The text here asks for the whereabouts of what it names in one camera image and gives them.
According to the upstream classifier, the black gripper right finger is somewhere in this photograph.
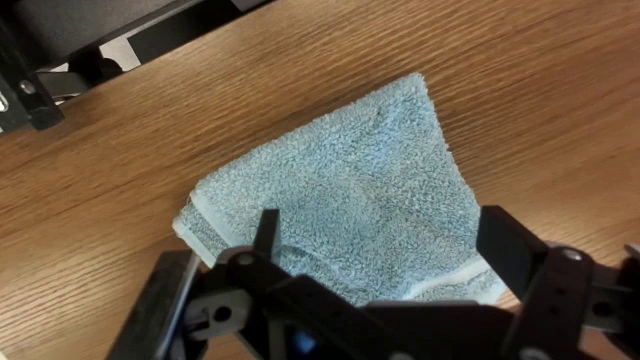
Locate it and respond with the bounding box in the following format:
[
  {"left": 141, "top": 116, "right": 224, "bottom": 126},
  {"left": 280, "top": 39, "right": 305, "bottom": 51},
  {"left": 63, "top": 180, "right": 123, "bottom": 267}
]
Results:
[{"left": 477, "top": 204, "right": 640, "bottom": 360}]

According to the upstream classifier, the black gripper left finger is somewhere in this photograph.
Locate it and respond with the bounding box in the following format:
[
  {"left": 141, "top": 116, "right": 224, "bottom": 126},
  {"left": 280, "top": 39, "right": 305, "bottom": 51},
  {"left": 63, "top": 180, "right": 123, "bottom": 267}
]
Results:
[{"left": 105, "top": 207, "right": 348, "bottom": 360}]

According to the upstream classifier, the light blue towel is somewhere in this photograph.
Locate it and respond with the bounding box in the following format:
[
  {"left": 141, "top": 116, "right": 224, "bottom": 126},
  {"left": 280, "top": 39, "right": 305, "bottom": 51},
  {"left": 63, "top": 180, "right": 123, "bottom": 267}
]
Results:
[{"left": 170, "top": 69, "right": 512, "bottom": 308}]

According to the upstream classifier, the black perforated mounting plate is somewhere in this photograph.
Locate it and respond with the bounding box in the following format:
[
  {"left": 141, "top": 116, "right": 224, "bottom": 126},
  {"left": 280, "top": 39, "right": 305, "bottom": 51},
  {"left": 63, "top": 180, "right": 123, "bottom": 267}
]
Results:
[{"left": 0, "top": 0, "right": 275, "bottom": 82}]

